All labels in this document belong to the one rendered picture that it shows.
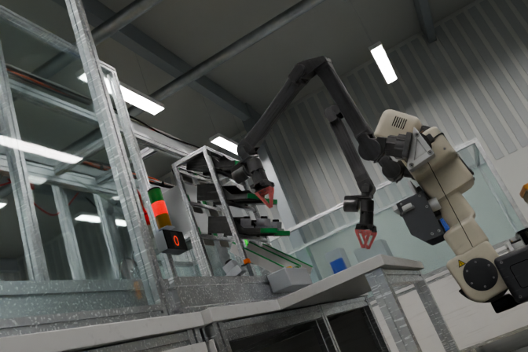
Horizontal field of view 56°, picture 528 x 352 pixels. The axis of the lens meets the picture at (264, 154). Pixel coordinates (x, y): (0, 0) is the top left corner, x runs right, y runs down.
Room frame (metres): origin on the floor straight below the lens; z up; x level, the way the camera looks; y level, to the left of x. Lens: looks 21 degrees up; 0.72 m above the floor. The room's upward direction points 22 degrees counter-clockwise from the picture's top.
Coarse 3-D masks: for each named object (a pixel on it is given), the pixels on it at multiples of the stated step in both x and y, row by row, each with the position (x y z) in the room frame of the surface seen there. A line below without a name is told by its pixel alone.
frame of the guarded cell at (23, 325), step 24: (72, 0) 0.98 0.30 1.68; (96, 72) 0.99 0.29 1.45; (120, 144) 1.00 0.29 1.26; (120, 168) 0.98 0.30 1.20; (144, 216) 1.01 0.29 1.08; (144, 240) 0.98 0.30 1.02; (144, 264) 0.99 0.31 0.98; (72, 312) 0.76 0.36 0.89; (96, 312) 0.81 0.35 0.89; (120, 312) 0.86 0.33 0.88; (144, 312) 0.93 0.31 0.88; (168, 312) 1.00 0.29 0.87; (0, 336) 0.63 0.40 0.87
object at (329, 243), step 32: (480, 160) 5.20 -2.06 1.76; (384, 192) 5.49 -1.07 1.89; (480, 192) 5.24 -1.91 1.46; (320, 224) 5.73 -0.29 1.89; (352, 224) 5.63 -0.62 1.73; (384, 224) 5.54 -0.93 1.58; (480, 224) 5.29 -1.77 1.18; (512, 224) 5.21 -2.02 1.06; (320, 256) 5.77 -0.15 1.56; (352, 256) 5.67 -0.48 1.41; (416, 256) 5.49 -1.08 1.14; (448, 256) 5.41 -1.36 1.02
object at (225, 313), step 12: (276, 300) 1.41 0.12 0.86; (204, 312) 1.06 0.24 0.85; (216, 312) 1.08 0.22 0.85; (228, 312) 1.13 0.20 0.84; (240, 312) 1.19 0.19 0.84; (252, 312) 1.25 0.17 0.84; (264, 312) 1.31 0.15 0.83; (204, 324) 1.07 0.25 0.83; (264, 336) 2.45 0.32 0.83; (240, 348) 2.65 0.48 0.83
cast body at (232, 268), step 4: (228, 260) 1.84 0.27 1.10; (232, 260) 1.84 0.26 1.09; (228, 264) 1.84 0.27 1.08; (232, 264) 1.83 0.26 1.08; (236, 264) 1.85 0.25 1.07; (224, 268) 1.84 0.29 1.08; (228, 268) 1.84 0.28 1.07; (232, 268) 1.83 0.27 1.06; (236, 268) 1.83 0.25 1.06; (240, 268) 1.83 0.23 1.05; (244, 268) 1.86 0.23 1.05; (228, 272) 1.84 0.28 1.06; (232, 272) 1.83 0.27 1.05; (236, 272) 1.83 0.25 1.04; (240, 272) 1.83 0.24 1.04; (244, 272) 1.86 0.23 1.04
